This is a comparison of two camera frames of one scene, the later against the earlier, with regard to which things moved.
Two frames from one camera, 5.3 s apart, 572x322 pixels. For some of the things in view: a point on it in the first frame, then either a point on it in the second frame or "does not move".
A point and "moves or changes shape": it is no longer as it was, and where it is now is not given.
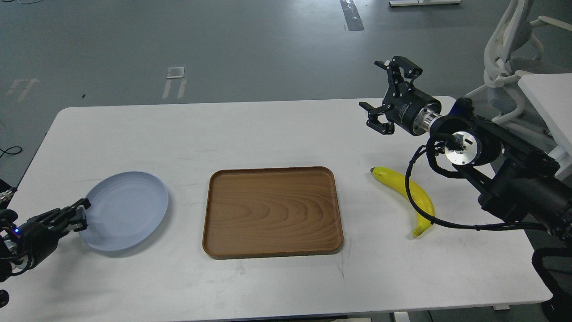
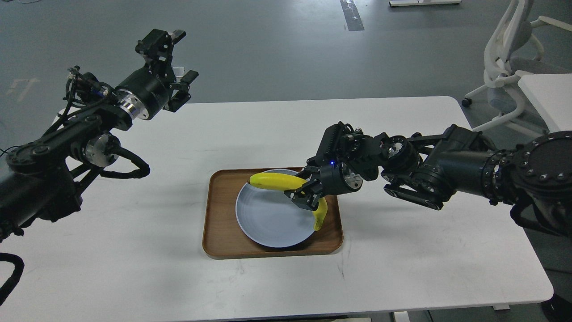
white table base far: [418, 2] does not move
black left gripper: [37, 240] -> [144, 93]
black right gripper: [405, 106] -> [336, 179]
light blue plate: [125, 209] -> [271, 218]
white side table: [551, 95] does not move
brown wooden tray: [272, 211] does not move
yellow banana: [420, 197] moves or changes shape
